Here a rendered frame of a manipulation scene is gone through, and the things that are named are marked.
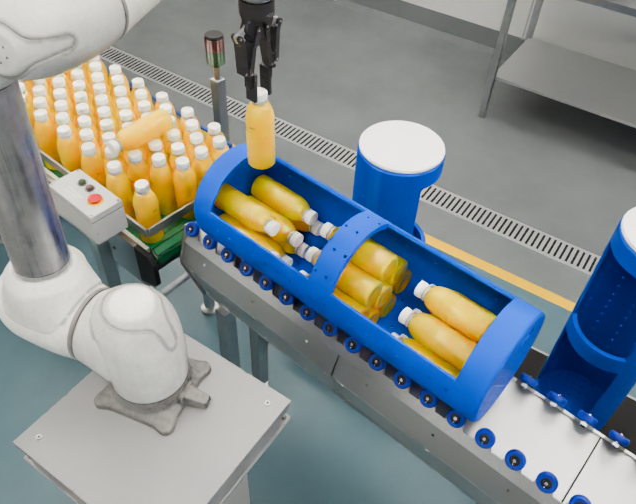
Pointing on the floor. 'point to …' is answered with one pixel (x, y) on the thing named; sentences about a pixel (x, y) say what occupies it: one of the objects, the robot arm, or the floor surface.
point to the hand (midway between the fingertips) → (258, 83)
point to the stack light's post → (220, 105)
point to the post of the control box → (105, 263)
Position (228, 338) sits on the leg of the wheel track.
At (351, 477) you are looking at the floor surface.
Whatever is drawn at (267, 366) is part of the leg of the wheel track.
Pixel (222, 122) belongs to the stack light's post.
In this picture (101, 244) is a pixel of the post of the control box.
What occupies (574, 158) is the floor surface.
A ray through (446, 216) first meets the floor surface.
